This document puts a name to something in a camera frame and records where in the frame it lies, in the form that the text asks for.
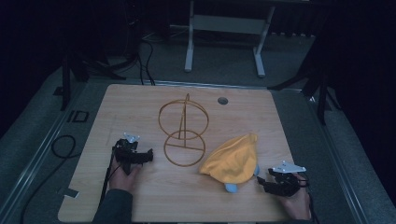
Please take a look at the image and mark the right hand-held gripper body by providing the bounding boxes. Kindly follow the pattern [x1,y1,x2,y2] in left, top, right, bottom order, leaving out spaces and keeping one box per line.
[267,160,310,198]

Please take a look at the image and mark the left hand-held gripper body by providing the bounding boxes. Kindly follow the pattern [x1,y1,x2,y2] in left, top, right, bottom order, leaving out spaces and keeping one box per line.
[112,133,145,175]

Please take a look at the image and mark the gold wire hat stand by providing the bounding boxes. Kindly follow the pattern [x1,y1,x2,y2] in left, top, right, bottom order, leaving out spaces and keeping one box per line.
[157,92,210,168]

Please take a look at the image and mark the yellow hat with blue trim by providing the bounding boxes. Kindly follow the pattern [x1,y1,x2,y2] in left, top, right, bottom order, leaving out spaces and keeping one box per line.
[198,133,262,193]

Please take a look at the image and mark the person's right hand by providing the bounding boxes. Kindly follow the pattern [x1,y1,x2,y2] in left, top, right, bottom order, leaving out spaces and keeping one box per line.
[277,173,313,221]

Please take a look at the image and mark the person's left hand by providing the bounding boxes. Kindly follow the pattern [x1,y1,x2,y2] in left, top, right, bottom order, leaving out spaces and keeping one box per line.
[107,154,143,194]

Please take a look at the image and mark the black metal stand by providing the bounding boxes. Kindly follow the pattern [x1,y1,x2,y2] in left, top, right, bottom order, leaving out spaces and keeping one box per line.
[267,36,342,126]
[53,46,127,112]

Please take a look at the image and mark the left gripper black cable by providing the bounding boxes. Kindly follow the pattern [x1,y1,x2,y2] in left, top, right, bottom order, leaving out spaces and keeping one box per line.
[98,147,123,209]

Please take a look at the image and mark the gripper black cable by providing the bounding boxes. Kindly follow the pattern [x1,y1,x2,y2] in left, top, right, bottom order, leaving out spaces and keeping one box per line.
[298,173,321,224]
[98,147,123,209]

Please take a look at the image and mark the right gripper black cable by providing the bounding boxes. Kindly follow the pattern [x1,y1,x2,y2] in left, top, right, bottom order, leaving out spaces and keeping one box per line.
[298,173,321,224]

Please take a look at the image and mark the black floor cable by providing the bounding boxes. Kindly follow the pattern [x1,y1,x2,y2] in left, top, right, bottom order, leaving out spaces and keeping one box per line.
[20,134,78,224]

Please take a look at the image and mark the black hanging cables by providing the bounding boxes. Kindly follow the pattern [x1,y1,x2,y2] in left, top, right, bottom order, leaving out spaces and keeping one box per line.
[124,0,157,87]

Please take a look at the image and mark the white desk frame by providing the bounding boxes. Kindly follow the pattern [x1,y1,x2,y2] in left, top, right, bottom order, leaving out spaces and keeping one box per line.
[184,0,276,78]

